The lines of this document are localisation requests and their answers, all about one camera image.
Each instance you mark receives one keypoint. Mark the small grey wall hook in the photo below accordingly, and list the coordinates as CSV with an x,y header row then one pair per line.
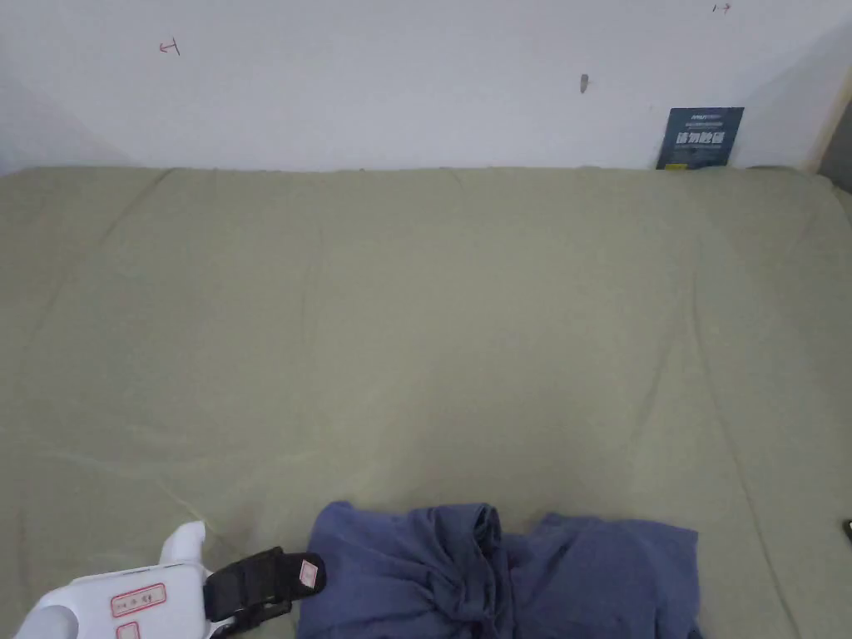
x,y
584,83

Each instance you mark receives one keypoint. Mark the bed with pale green sheet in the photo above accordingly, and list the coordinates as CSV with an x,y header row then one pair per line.
x,y
399,299

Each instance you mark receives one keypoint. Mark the dark blue shirt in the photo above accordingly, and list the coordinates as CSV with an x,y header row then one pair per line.
x,y
413,579

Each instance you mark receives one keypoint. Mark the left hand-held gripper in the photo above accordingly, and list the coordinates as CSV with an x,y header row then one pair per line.
x,y
100,602

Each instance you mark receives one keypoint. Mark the dark blue sign card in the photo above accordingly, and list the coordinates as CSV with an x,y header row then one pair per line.
x,y
699,138

